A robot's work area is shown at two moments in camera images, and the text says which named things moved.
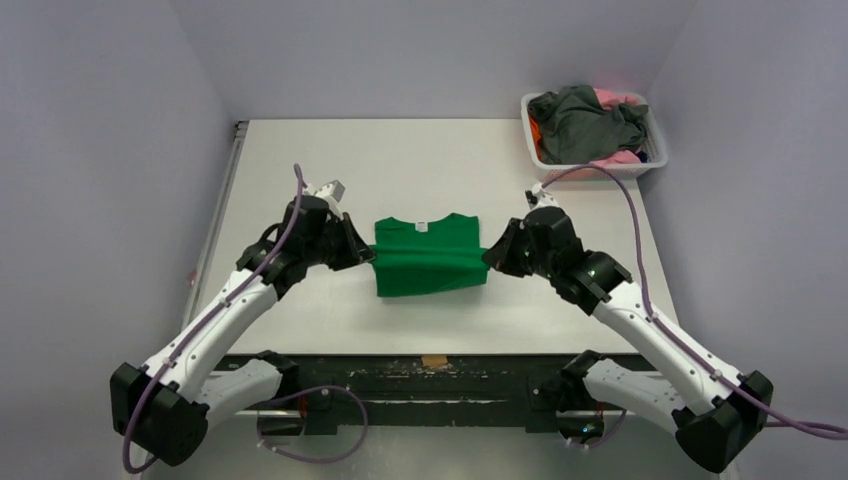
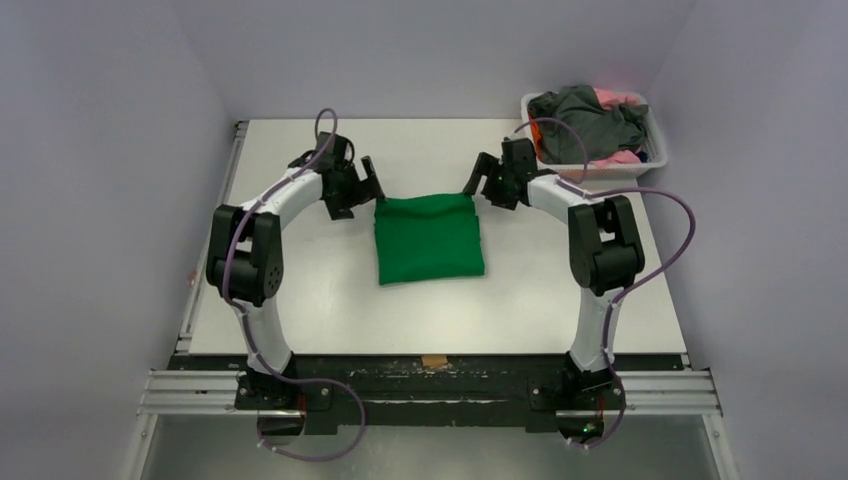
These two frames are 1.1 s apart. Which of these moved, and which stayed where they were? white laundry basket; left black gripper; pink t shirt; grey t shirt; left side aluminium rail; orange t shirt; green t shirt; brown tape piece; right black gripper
Moved: left black gripper; right black gripper; green t shirt
Stayed: white laundry basket; pink t shirt; grey t shirt; brown tape piece; orange t shirt; left side aluminium rail
